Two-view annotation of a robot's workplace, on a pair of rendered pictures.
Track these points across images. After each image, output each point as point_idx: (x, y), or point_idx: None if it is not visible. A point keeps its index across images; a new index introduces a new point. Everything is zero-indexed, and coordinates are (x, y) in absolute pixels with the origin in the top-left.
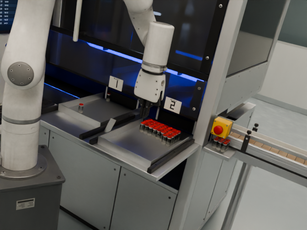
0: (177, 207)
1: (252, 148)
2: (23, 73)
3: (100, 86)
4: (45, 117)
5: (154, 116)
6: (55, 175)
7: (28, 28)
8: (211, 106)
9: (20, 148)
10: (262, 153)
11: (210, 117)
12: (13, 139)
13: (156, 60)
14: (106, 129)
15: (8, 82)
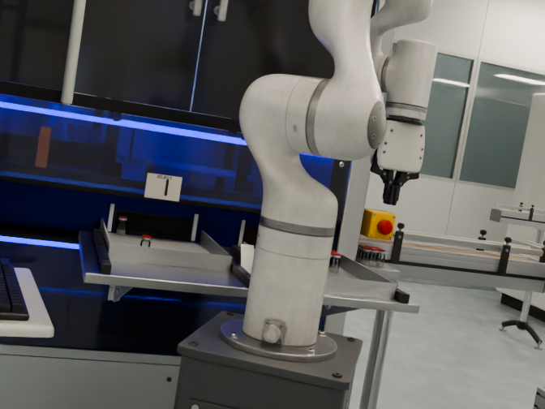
0: None
1: (407, 251)
2: (383, 122)
3: (92, 208)
4: (123, 272)
5: (233, 241)
6: (343, 339)
7: (366, 40)
8: (364, 191)
9: (323, 291)
10: (422, 254)
11: (363, 211)
12: (319, 273)
13: (426, 101)
14: (245, 268)
15: (362, 143)
